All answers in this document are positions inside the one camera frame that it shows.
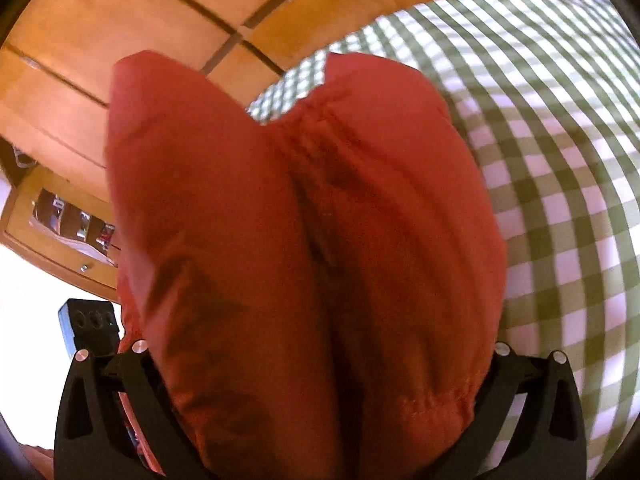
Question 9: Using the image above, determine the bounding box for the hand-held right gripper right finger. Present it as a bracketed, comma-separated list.
[464, 341, 588, 480]

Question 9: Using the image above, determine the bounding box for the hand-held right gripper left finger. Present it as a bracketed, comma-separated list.
[54, 340, 212, 480]

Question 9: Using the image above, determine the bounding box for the red puffy jacket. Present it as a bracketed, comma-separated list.
[104, 50, 512, 480]

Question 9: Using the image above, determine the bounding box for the wooden glass-door cabinet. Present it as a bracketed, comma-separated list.
[0, 164, 125, 305]

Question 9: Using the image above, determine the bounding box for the green checked bedsheet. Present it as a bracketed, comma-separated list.
[245, 0, 640, 480]

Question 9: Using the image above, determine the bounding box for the wooden wardrobe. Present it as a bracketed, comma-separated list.
[0, 0, 593, 183]

